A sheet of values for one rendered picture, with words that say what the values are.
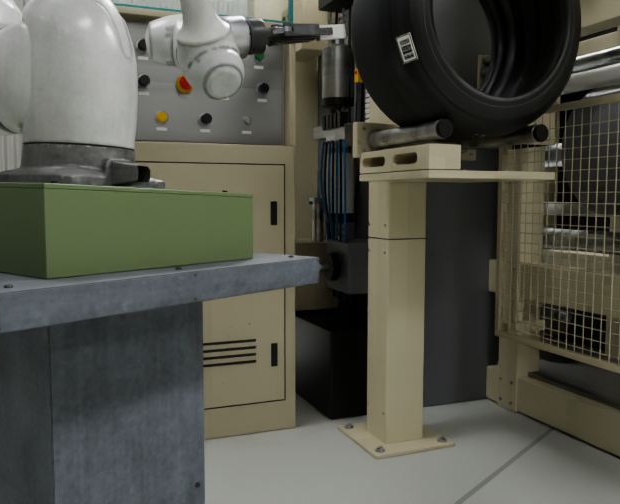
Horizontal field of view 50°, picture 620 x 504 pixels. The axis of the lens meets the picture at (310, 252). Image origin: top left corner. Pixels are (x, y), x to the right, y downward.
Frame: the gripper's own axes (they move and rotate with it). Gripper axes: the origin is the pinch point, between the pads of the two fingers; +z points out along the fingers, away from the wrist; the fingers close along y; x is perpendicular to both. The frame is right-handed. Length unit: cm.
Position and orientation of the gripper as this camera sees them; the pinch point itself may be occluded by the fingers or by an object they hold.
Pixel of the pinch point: (330, 32)
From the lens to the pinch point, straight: 158.3
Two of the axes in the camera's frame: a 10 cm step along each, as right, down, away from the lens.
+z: 9.2, -1.7, 3.6
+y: -3.7, -0.8, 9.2
